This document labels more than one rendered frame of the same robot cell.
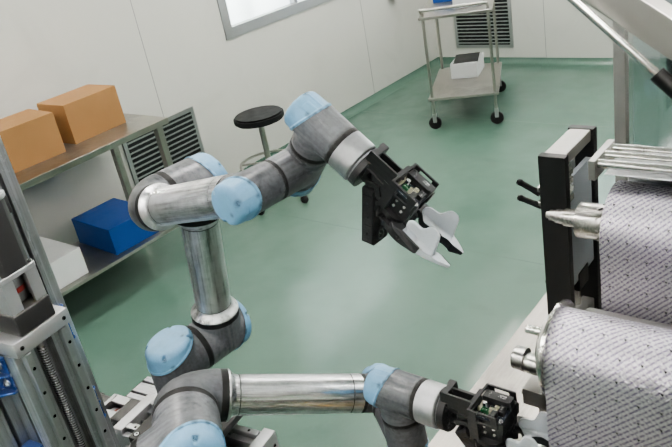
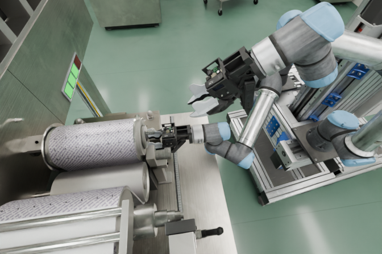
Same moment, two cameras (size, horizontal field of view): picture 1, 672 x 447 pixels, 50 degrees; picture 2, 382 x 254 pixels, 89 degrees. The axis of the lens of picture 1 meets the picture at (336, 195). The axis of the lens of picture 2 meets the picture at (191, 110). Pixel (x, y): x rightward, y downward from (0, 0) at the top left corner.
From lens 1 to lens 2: 1.26 m
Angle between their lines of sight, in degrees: 91
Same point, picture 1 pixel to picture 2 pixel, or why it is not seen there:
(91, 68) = not seen: outside the picture
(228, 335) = (340, 146)
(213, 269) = (368, 125)
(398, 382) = (211, 125)
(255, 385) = (261, 99)
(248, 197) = (280, 22)
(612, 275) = not seen: hidden behind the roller
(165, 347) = (340, 115)
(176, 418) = not seen: hidden behind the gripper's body
